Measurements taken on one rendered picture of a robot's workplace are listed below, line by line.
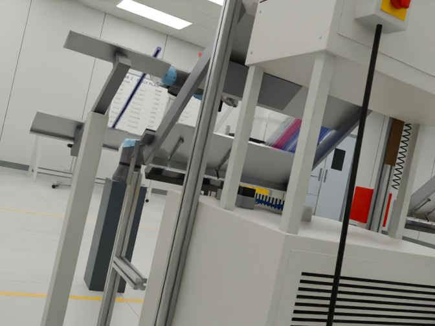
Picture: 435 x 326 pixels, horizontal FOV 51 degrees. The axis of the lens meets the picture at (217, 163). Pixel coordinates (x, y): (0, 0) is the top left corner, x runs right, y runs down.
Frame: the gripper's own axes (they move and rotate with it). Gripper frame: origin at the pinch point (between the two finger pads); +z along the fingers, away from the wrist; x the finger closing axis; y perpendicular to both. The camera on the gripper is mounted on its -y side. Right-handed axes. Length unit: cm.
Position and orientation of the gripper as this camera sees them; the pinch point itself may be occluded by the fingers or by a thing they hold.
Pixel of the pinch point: (232, 106)
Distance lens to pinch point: 167.6
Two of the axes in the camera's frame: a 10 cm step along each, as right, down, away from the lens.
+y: 4.3, -7.7, -4.7
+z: 2.7, 6.0, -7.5
